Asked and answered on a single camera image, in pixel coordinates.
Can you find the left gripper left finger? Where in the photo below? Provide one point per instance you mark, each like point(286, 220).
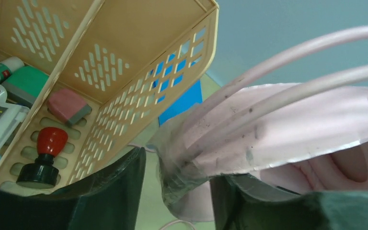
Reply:
point(105, 200)

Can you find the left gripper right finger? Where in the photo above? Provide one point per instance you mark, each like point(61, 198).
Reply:
point(242, 202)

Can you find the pink wired headphones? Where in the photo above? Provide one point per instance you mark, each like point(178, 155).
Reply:
point(298, 137)

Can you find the red black stamp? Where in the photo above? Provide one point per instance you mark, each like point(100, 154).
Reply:
point(42, 174)

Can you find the pink grey eraser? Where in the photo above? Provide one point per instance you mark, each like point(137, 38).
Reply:
point(68, 106)

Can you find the peach plastic desk organizer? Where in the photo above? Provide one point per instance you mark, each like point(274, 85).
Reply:
point(129, 59)

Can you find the green grey eraser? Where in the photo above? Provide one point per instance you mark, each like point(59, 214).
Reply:
point(24, 85)

